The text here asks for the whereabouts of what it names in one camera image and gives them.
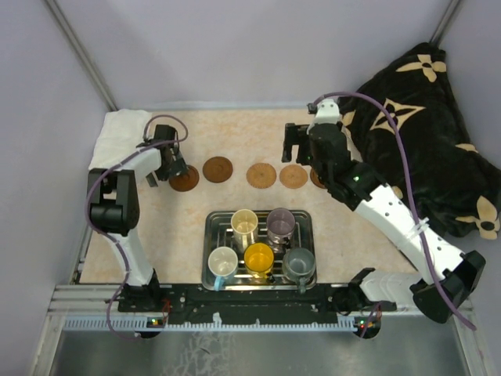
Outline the dark wooden coaster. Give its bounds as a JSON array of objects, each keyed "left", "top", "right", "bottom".
[
  {"left": 309, "top": 168, "right": 326, "bottom": 190},
  {"left": 203, "top": 156, "right": 233, "bottom": 183},
  {"left": 169, "top": 165, "right": 200, "bottom": 192}
]

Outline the woven rattan coaster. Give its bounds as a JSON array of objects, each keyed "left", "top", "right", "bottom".
[
  {"left": 279, "top": 165, "right": 308, "bottom": 189},
  {"left": 246, "top": 163, "right": 276, "bottom": 189}
]

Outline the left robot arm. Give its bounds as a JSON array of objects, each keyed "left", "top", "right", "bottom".
[{"left": 86, "top": 125, "right": 188, "bottom": 311}]

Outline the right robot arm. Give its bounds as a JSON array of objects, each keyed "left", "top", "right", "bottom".
[{"left": 282, "top": 123, "right": 486, "bottom": 324}]

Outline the purple translucent cup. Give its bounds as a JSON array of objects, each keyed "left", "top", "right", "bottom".
[{"left": 266, "top": 208, "right": 296, "bottom": 253}]

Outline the cream tall cup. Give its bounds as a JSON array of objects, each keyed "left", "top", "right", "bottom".
[{"left": 230, "top": 209, "right": 258, "bottom": 253}]

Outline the yellow cup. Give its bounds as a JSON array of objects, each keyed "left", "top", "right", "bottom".
[{"left": 243, "top": 243, "right": 275, "bottom": 278}]

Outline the white folded cloth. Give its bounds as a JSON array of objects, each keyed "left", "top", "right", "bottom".
[{"left": 88, "top": 110, "right": 153, "bottom": 170}]

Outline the metal tray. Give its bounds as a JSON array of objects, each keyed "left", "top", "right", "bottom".
[{"left": 201, "top": 209, "right": 315, "bottom": 291}]

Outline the grey mug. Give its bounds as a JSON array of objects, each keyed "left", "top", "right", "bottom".
[{"left": 282, "top": 248, "right": 316, "bottom": 295}]

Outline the black floral blanket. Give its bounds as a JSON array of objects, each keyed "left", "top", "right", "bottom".
[{"left": 338, "top": 42, "right": 500, "bottom": 240}]

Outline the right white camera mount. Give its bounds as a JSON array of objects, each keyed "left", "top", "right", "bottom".
[{"left": 307, "top": 98, "right": 341, "bottom": 127}]

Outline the white mug blue handle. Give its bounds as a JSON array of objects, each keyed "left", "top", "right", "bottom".
[{"left": 207, "top": 247, "right": 239, "bottom": 291}]

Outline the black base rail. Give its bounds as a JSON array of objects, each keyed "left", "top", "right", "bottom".
[{"left": 118, "top": 283, "right": 375, "bottom": 325}]

